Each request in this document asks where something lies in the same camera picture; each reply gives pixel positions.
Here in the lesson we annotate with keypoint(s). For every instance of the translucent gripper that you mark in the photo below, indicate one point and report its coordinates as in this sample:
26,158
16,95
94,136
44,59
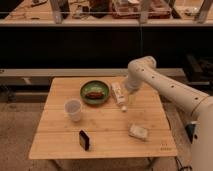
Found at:
131,97

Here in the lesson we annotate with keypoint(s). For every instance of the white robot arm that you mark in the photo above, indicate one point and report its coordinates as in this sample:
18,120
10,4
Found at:
190,100

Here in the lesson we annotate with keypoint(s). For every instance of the black standing eraser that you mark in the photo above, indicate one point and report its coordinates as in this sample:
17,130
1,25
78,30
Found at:
84,140

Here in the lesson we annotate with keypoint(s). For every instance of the white tube bottle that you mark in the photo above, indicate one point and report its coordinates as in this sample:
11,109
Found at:
119,96

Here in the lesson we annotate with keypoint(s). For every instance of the green bowl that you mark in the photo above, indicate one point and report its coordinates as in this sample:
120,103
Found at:
94,86

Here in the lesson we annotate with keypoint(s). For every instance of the brown food in bowl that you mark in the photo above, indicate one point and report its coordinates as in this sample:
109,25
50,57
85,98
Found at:
94,95

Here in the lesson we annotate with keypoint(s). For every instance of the wooden folding table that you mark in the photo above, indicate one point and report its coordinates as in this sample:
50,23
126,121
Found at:
57,136

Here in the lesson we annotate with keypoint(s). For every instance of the clear plastic cup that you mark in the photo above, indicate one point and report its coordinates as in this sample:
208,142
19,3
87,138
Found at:
73,108

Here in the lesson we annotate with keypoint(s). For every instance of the long wooden shelf bench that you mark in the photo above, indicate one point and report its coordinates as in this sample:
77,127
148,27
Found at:
106,13

